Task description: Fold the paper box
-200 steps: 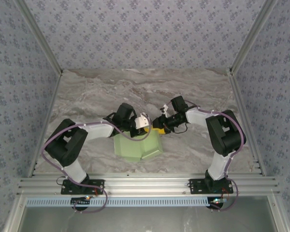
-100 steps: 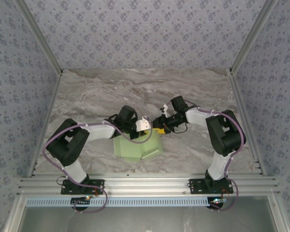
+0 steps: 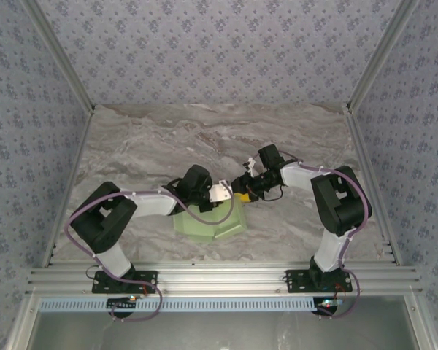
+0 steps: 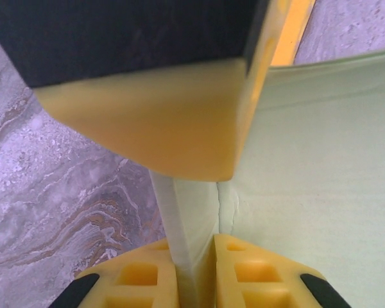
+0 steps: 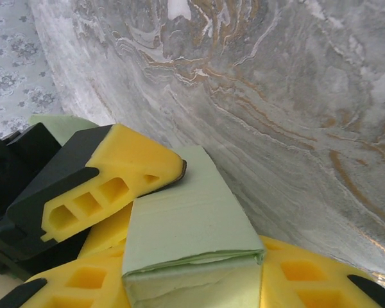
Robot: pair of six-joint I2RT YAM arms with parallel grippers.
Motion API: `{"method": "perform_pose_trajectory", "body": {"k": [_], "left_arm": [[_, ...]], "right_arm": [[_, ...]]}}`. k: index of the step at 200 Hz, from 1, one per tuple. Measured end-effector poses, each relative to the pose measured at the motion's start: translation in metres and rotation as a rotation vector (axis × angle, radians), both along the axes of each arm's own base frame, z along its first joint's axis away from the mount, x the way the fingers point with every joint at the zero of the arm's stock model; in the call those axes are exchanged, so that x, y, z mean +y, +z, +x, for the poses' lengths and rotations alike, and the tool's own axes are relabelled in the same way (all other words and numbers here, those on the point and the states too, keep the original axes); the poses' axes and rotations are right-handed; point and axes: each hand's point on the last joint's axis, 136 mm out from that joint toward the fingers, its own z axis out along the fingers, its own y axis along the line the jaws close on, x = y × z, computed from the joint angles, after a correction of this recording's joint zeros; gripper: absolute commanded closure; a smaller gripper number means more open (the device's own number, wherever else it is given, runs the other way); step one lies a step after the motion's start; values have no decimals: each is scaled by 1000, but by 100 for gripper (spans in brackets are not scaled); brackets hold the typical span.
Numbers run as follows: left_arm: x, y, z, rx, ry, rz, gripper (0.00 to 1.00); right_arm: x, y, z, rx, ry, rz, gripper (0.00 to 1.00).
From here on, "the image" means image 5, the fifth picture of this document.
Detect light green paper box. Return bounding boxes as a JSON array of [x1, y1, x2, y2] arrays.
[[28, 114, 267, 308]]

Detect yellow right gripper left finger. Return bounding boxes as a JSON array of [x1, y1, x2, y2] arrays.
[[0, 245, 131, 308]]

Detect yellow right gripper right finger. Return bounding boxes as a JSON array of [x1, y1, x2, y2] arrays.
[[259, 235, 385, 308]]

